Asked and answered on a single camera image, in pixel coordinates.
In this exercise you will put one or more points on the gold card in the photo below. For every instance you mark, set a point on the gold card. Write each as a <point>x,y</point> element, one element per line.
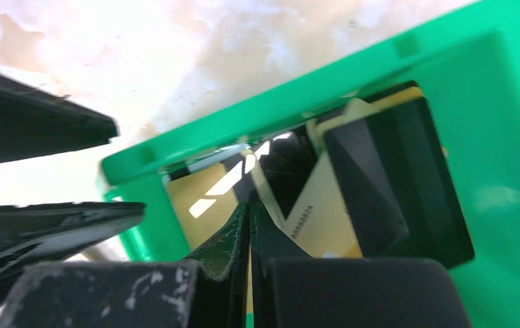
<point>203,201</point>
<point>319,222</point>

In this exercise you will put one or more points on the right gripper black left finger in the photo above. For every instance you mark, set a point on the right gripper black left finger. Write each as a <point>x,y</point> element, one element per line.
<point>151,285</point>

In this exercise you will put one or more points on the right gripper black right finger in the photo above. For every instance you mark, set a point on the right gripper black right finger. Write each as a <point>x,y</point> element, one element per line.
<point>292,289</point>

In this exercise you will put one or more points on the gold card in bin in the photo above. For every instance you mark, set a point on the gold card in bin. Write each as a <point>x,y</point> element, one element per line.
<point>203,201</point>

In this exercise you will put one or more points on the dark grey credit card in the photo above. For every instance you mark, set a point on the dark grey credit card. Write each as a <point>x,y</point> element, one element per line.
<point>397,188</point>

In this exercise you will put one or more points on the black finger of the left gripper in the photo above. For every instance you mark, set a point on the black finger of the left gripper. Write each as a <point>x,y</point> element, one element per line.
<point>44,232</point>
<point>34,123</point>

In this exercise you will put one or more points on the green plastic bin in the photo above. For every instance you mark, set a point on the green plastic bin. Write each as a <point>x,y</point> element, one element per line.
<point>467,65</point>

